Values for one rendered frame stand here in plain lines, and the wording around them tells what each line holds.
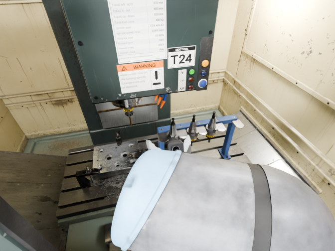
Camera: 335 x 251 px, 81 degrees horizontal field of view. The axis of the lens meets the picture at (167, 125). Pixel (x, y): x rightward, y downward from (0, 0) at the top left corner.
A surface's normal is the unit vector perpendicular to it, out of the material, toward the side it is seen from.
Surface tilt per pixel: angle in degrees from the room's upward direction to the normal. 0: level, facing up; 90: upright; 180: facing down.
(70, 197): 0
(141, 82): 90
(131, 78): 90
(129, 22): 90
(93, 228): 0
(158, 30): 90
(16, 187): 24
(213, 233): 50
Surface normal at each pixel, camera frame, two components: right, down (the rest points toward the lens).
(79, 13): 0.24, 0.62
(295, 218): 0.14, -0.40
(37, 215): 0.39, -0.76
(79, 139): -0.01, -0.76
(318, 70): -0.97, 0.16
